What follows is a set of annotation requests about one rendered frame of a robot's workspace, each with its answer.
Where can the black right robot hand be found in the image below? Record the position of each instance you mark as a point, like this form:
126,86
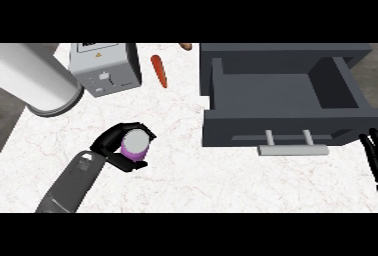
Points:
370,146

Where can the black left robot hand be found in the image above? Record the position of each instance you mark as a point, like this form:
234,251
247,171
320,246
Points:
110,140

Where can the purple can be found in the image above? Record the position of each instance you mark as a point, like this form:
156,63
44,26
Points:
135,142

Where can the dark grey open drawer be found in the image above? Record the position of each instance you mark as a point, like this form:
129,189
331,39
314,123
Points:
290,106

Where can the grey box appliance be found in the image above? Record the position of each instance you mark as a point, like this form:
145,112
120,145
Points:
106,68

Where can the orange carrot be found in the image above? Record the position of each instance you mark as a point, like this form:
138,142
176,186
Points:
159,70

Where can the white cylinder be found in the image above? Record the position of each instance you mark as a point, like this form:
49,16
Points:
35,80

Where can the brown rounded object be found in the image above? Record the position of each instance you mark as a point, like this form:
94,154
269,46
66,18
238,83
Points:
187,46

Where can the dark grey cabinet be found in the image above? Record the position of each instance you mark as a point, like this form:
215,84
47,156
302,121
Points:
275,51

